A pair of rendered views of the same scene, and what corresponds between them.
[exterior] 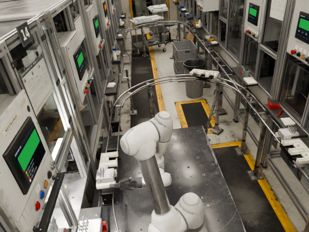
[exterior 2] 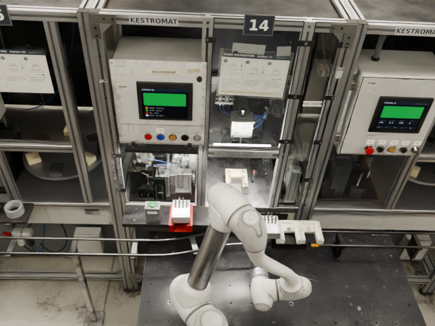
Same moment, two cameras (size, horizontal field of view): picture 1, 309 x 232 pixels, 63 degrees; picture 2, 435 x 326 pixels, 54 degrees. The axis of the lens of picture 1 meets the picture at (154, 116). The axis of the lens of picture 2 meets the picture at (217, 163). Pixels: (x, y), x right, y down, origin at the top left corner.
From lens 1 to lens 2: 1.57 m
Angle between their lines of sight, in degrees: 67
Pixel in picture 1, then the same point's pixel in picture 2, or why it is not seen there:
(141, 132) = (221, 196)
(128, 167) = (318, 271)
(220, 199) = not seen: outside the picture
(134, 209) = (241, 278)
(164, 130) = (235, 226)
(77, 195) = not seen: hidden behind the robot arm
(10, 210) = (119, 111)
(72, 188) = (249, 196)
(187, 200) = (206, 314)
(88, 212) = not seen: hidden behind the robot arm
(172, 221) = (181, 293)
